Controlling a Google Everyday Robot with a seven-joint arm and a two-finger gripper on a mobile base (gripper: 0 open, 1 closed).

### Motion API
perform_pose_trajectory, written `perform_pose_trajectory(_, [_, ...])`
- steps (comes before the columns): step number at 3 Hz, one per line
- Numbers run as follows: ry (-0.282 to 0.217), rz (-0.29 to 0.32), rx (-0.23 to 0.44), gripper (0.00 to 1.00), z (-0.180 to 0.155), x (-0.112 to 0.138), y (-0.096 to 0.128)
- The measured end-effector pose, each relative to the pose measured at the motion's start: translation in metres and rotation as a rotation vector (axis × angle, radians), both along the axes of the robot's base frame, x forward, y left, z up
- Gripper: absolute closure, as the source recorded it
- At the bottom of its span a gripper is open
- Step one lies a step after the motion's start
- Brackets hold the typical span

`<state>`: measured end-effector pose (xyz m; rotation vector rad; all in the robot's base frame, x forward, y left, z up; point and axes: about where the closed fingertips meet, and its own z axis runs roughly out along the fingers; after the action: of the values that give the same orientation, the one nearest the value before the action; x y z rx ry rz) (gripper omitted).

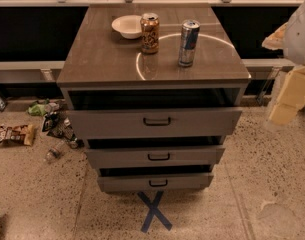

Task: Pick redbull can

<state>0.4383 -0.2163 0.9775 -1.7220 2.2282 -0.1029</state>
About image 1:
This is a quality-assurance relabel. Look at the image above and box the grey drawer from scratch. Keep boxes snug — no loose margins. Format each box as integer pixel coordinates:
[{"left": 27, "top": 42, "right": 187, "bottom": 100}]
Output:
[
  {"left": 97, "top": 173, "right": 214, "bottom": 193},
  {"left": 68, "top": 107, "right": 241, "bottom": 139},
  {"left": 85, "top": 145, "right": 225, "bottom": 169}
]

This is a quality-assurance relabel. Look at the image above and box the gold patterned drink can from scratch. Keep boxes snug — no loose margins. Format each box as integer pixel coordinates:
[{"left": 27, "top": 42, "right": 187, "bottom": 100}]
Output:
[{"left": 140, "top": 13, "right": 159, "bottom": 54}]

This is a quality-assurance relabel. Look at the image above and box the brown snack bag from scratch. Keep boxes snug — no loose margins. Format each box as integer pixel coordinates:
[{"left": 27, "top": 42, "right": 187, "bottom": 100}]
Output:
[{"left": 0, "top": 124, "right": 35, "bottom": 146}]

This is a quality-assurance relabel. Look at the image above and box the middle grey drawer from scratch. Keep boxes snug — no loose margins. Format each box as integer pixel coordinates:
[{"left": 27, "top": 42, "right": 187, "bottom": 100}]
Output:
[{"left": 85, "top": 145, "right": 225, "bottom": 169}]

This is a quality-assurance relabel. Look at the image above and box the bottom grey drawer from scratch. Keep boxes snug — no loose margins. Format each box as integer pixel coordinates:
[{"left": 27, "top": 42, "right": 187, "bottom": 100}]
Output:
[{"left": 97, "top": 173, "right": 214, "bottom": 193}]

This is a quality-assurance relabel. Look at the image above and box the white ceramic bowl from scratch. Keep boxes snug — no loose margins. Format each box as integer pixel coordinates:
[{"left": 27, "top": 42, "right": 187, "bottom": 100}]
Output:
[{"left": 112, "top": 15, "right": 142, "bottom": 39}]

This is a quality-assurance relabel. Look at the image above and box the top grey drawer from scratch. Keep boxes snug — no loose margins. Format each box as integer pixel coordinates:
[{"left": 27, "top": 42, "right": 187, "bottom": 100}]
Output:
[{"left": 68, "top": 107, "right": 241, "bottom": 139}]

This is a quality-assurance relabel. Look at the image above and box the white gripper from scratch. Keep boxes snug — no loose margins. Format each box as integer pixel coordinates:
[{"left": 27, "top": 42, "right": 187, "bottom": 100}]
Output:
[{"left": 262, "top": 0, "right": 305, "bottom": 126}]

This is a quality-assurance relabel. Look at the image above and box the silver blue Red Bull can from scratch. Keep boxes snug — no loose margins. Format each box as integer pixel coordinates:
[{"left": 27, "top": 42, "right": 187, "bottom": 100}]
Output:
[{"left": 178, "top": 19, "right": 200, "bottom": 67}]

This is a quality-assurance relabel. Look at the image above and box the green crumpled bag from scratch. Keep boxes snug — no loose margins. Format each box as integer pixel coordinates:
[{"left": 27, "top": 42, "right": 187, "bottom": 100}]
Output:
[{"left": 27, "top": 99, "right": 49, "bottom": 116}]

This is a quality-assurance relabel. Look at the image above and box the dark snack packet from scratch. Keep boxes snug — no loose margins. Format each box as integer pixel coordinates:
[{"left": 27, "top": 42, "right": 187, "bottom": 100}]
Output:
[{"left": 42, "top": 112, "right": 59, "bottom": 132}]

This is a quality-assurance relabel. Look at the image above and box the clear plastic bottle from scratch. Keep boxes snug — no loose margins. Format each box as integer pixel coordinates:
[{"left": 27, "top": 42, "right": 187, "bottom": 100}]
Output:
[{"left": 44, "top": 140, "right": 65, "bottom": 164}]

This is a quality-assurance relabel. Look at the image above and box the grey drawer cabinet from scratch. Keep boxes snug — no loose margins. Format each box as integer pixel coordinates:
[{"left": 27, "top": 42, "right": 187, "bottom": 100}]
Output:
[{"left": 56, "top": 2, "right": 252, "bottom": 194}]

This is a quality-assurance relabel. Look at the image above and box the blue tape cross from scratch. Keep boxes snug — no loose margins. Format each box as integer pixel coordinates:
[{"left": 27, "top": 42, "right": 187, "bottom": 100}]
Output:
[{"left": 137, "top": 191, "right": 173, "bottom": 233}]

